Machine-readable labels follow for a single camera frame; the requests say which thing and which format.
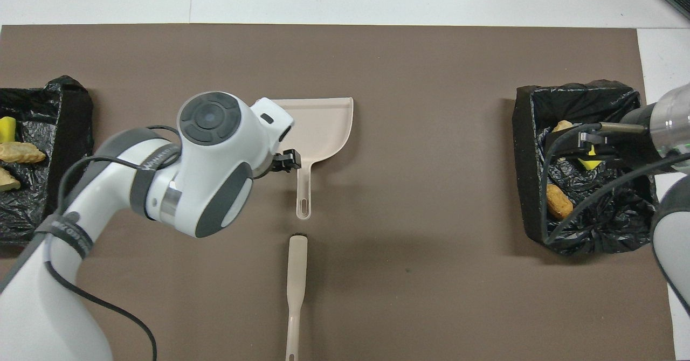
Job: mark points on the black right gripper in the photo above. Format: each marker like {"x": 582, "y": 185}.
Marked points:
{"x": 620, "y": 145}

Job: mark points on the beige hand brush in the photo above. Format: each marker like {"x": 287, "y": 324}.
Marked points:
{"x": 295, "y": 275}

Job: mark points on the large yellow sponge piece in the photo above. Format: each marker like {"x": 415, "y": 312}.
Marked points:
{"x": 6, "y": 128}

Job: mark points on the striped toy croissant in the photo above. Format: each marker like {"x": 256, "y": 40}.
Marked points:
{"x": 563, "y": 126}

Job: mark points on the brown table mat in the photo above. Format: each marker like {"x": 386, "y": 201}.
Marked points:
{"x": 404, "y": 296}

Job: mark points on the pale crumbly foam piece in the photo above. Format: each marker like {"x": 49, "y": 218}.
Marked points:
{"x": 6, "y": 180}
{"x": 19, "y": 152}

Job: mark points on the brown toy bread roll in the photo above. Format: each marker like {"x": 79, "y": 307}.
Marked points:
{"x": 559, "y": 202}

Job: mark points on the small yellow sponge piece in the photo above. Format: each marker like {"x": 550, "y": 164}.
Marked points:
{"x": 588, "y": 162}

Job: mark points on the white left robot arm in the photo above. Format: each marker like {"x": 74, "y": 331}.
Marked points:
{"x": 210, "y": 172}

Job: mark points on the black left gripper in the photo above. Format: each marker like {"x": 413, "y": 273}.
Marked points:
{"x": 285, "y": 161}

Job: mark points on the black bag-lined bin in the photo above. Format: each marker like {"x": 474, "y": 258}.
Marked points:
{"x": 587, "y": 226}
{"x": 54, "y": 161}

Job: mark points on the beige plastic dustpan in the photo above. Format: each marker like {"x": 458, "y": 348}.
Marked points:
{"x": 321, "y": 129}

